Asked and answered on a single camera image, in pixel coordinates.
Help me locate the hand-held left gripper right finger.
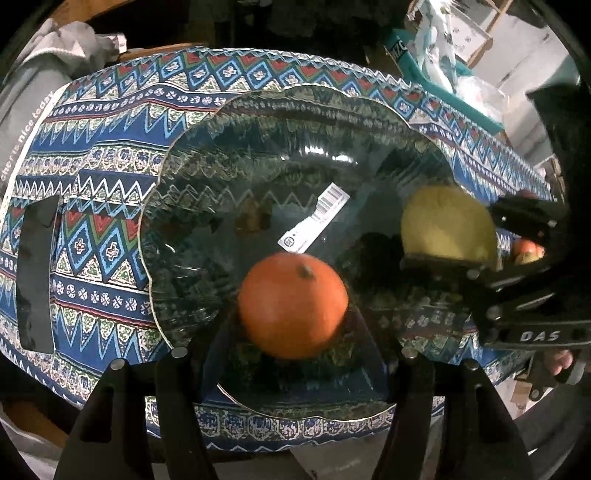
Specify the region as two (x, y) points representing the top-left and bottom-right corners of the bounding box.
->
(345, 308), (537, 480)

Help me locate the red apple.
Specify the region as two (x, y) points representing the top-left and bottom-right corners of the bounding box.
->
(510, 237), (546, 265)

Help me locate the blue patterned tablecloth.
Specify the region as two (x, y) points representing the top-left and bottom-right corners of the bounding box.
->
(0, 45), (560, 457)

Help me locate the wooden shelf rack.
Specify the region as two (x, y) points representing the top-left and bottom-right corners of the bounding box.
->
(405, 0), (514, 68)

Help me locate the black phone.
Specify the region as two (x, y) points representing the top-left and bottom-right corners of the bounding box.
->
(16, 194), (63, 355)

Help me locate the person's right hand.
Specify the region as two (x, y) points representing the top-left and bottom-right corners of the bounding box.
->
(546, 348), (576, 378)

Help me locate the grey printed garment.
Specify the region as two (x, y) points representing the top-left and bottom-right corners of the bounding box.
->
(0, 18), (100, 190)

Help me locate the white patterned bag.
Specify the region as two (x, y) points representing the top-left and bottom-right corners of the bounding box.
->
(412, 0), (463, 89)

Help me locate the clear plastic bag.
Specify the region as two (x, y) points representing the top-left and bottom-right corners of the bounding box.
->
(455, 75), (508, 125)

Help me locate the yellow pear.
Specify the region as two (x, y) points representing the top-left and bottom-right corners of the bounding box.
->
(400, 185), (500, 271)

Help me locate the teal plastic bin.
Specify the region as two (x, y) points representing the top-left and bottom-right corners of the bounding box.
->
(382, 27), (509, 136)

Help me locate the scalloped glass plate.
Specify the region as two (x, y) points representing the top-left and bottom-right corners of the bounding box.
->
(137, 84), (505, 422)

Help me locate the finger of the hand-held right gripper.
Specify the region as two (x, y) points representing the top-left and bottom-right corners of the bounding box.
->
(488, 194), (573, 261)
(399, 253), (571, 324)

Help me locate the orange with stem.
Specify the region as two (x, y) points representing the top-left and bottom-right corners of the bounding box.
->
(238, 251), (350, 361)

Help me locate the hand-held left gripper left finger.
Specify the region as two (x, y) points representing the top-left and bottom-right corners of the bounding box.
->
(53, 305), (243, 480)

